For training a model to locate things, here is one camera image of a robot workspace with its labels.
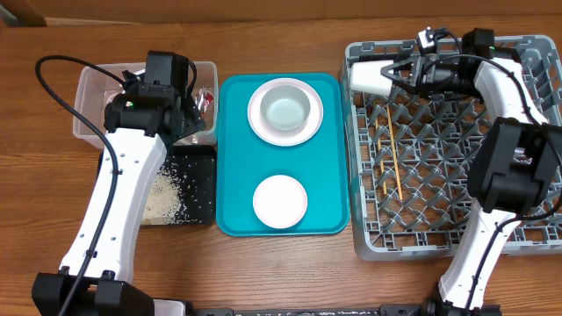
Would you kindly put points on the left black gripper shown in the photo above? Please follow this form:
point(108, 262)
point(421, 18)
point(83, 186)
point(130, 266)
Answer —
point(194, 120)

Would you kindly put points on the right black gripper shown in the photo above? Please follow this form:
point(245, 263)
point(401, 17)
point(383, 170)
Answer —
point(408, 84)

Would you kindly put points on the red foil snack wrapper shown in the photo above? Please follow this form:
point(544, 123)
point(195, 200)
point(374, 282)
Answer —
point(204, 100)

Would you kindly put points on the white paper cup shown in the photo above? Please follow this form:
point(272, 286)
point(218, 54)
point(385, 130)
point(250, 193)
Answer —
point(365, 76)

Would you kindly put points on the pile of rice grains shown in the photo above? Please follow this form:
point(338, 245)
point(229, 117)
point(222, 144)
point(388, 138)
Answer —
point(164, 197)

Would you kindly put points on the wooden chopstick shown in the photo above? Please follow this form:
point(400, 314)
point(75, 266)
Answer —
point(394, 152)
point(381, 162)

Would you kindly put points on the grey-rimmed white bowl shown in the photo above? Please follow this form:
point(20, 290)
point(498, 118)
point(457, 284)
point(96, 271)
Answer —
point(285, 107)

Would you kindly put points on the large white plate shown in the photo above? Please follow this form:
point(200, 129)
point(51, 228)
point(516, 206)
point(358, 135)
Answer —
point(285, 138)

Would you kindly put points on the small white plate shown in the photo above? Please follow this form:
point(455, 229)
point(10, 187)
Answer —
point(280, 202)

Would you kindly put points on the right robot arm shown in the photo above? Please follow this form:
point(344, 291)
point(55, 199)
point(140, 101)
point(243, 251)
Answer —
point(515, 163)

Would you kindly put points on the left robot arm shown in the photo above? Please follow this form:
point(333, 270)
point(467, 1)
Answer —
point(141, 124)

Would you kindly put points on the grey dishwasher rack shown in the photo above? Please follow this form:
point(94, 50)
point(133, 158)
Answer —
point(435, 140)

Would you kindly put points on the clear plastic waste bin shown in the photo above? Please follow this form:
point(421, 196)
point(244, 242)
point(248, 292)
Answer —
point(95, 90)

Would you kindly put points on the teal serving tray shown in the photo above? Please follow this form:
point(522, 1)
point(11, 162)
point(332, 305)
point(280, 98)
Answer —
point(244, 161)

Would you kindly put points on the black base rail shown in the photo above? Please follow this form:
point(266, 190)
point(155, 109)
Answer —
point(307, 312)

